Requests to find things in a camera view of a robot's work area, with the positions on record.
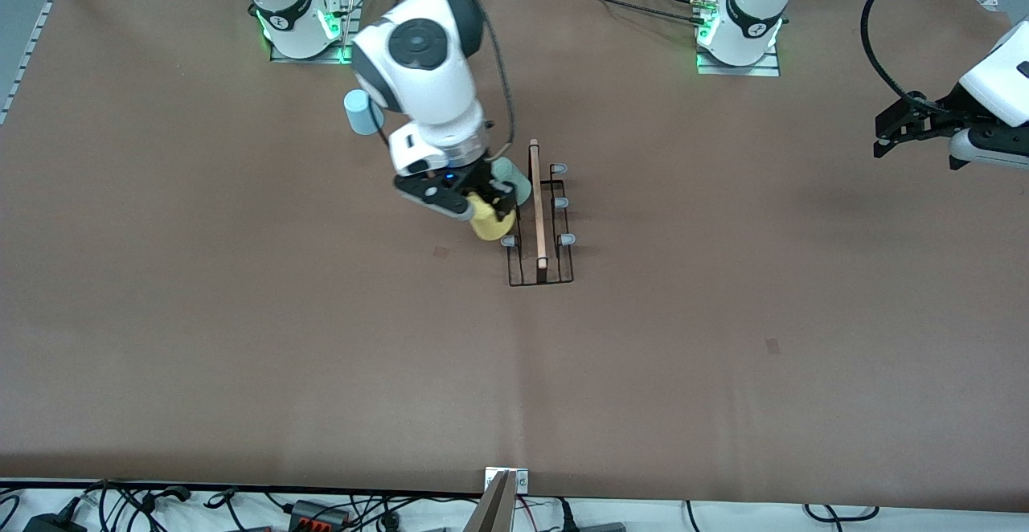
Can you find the mint green plastic cup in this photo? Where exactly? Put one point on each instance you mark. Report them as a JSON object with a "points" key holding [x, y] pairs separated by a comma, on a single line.
{"points": [[518, 182]]}

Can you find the grey orange connector box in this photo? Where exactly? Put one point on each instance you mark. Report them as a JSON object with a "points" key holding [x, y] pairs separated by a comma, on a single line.
{"points": [[317, 514]]}

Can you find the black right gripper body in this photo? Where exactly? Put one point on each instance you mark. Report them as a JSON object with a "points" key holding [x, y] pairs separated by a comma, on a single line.
{"points": [[480, 178]]}

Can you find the perforated metal edge rail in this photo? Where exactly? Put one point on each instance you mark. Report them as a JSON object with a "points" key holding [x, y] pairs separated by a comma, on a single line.
{"points": [[28, 50]]}

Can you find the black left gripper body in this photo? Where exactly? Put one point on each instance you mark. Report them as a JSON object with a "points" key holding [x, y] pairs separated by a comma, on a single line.
{"points": [[951, 111]]}

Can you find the aluminium camera mount profile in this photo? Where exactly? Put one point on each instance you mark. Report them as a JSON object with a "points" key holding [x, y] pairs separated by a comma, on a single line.
{"points": [[494, 508]]}

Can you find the yellow plastic cup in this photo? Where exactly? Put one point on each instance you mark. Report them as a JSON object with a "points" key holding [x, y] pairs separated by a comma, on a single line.
{"points": [[486, 228]]}

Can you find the brown table cover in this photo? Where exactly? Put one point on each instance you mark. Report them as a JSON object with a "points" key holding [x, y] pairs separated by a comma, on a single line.
{"points": [[514, 371]]}

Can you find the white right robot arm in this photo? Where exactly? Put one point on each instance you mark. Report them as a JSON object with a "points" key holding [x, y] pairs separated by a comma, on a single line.
{"points": [[426, 74]]}

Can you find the black power adapter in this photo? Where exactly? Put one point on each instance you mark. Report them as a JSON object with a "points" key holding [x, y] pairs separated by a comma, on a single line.
{"points": [[52, 524]]}

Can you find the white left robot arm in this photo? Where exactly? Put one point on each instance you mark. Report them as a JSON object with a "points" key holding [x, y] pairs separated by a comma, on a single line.
{"points": [[752, 10]]}

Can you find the light blue plastic cup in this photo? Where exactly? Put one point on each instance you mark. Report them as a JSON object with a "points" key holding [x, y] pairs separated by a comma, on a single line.
{"points": [[362, 120]]}

